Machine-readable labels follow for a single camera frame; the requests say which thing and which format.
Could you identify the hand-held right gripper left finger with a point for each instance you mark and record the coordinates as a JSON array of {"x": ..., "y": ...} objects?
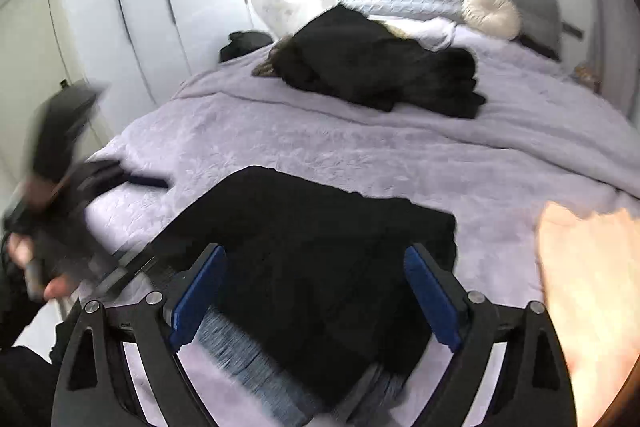
[{"x": 197, "y": 294}]

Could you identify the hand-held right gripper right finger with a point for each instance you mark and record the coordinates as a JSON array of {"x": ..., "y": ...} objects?
[{"x": 432, "y": 297}]

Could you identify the beige door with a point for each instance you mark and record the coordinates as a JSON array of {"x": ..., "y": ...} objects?
[{"x": 35, "y": 72}]

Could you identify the person's left forearm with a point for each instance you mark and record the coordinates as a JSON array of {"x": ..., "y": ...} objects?
[{"x": 15, "y": 317}]

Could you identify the brown patterned object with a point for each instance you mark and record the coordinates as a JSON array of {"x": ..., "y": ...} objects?
[{"x": 586, "y": 76}]

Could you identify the white wardrobe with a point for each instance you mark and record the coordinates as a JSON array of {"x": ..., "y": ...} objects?
[{"x": 190, "y": 7}]

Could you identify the black pants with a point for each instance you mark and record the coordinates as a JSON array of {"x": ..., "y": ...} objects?
[{"x": 310, "y": 247}]

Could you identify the grey wall switch plate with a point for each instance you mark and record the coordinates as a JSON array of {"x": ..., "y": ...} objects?
[{"x": 573, "y": 30}]

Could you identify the white fluffy pillow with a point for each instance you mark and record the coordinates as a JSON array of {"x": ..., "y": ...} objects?
[{"x": 277, "y": 9}]

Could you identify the brown furry cloth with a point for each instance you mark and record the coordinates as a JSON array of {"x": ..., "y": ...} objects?
[{"x": 272, "y": 59}]

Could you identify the peach cloth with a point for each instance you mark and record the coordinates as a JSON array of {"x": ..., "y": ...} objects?
[{"x": 585, "y": 297}]

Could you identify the person's left hand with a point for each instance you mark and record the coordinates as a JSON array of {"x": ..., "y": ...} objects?
[{"x": 56, "y": 289}]

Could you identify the lavender bed blanket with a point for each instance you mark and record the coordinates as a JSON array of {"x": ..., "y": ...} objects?
[{"x": 360, "y": 142}]

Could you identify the white crumpled cloth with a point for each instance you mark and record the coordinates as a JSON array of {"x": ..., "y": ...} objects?
[{"x": 430, "y": 32}]

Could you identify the round cream cushion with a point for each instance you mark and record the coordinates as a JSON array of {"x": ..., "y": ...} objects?
[{"x": 491, "y": 13}]

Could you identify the black clothes pile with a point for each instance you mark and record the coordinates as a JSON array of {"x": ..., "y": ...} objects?
[{"x": 370, "y": 62}]

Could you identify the black bag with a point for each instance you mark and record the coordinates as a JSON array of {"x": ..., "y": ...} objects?
[{"x": 245, "y": 46}]

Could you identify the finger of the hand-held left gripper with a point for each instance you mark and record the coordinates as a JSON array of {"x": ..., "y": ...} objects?
[
  {"x": 127, "y": 264},
  {"x": 145, "y": 181}
]

